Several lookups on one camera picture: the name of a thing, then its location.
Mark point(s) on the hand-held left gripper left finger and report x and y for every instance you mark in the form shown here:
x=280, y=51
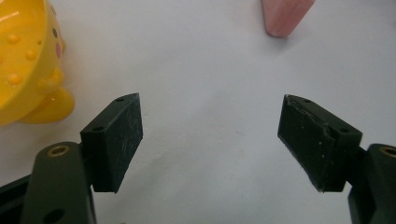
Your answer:
x=109, y=143

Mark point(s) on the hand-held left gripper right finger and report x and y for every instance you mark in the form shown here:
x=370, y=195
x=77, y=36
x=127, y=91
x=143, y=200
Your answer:
x=320, y=146

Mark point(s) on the yellow plastic duck-shaped bowl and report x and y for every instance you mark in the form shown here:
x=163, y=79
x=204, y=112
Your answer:
x=28, y=59

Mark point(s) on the pink wooden block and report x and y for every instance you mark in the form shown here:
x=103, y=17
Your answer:
x=285, y=15

